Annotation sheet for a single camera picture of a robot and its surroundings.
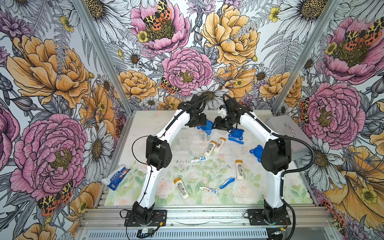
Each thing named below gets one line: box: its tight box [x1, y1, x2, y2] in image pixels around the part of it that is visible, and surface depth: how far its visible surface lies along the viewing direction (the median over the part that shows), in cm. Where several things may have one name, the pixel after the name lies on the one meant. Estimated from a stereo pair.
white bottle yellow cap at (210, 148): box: [204, 140, 217, 157], surface depth 99 cm
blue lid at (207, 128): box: [197, 119, 214, 135], surface depth 96 cm
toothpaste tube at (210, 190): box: [199, 186, 218, 194], surface depth 83 cm
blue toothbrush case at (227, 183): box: [219, 178, 236, 189], surface depth 87 cm
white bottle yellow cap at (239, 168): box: [235, 159, 244, 181], surface depth 91 cm
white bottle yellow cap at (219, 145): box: [213, 137, 226, 154], surface depth 101 cm
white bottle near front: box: [174, 177, 190, 200], surface depth 83 cm
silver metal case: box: [265, 115, 314, 161], surface depth 93 cm
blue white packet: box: [101, 165, 131, 191], surface depth 87 cm
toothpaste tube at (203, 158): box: [190, 156, 208, 163], surface depth 96 cm
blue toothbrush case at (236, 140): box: [228, 137, 245, 145], surface depth 105 cm
